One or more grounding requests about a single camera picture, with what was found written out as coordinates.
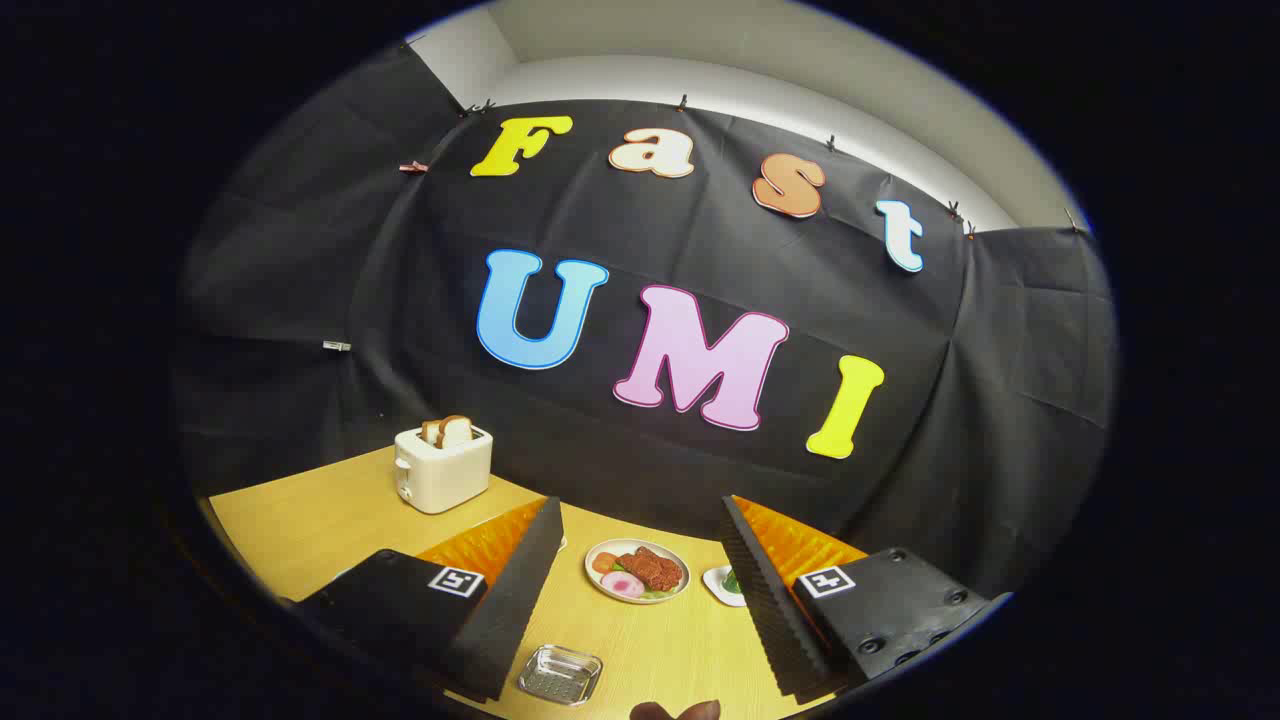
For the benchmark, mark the white bread slice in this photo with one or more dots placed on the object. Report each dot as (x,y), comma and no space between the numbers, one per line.
(456,431)

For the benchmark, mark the brown crust bread slice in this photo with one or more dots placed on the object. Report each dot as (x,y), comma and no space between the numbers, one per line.
(430,433)

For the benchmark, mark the perforated metal tray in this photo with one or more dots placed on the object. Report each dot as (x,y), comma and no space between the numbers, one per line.
(560,675)

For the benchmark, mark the pink round ham slice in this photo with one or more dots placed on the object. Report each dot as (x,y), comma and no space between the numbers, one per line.
(623,585)

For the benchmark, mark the brown meat steak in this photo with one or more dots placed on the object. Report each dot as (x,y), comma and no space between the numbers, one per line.
(655,568)

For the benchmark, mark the white toaster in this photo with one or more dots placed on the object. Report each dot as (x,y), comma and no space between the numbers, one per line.
(445,480)

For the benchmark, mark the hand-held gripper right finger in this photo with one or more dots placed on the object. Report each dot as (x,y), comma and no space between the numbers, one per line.
(770,610)

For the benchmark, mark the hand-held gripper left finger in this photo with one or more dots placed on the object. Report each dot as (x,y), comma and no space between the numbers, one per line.
(510,610)

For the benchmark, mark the row of small dark clips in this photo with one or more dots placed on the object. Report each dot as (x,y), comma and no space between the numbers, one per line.
(683,101)

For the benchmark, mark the white round food plate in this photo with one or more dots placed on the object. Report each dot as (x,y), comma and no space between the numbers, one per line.
(600,585)

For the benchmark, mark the orange carrot slice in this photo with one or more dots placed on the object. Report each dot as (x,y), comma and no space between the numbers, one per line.
(603,562)

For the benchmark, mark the white square coaster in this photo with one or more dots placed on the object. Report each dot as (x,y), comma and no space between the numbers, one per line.
(714,582)

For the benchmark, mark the green label plastic bottle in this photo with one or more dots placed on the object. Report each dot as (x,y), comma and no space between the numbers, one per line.
(733,583)

